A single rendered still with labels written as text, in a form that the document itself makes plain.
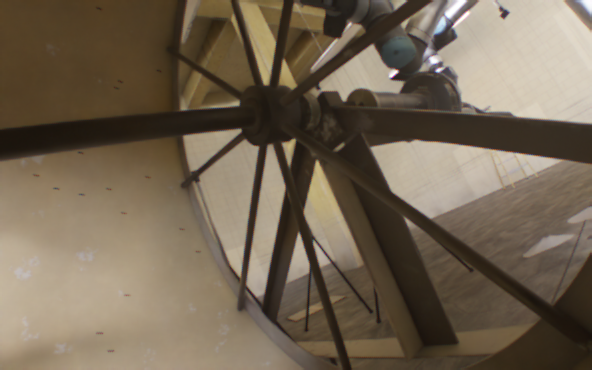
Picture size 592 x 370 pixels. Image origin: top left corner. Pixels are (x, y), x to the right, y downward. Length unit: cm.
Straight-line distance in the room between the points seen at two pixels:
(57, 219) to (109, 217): 19
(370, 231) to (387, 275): 13
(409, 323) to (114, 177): 122
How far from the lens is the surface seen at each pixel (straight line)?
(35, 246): 143
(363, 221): 93
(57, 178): 146
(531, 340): 60
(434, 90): 137
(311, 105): 86
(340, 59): 63
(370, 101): 105
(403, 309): 96
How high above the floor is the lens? 57
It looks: 12 degrees up
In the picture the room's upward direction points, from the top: 24 degrees counter-clockwise
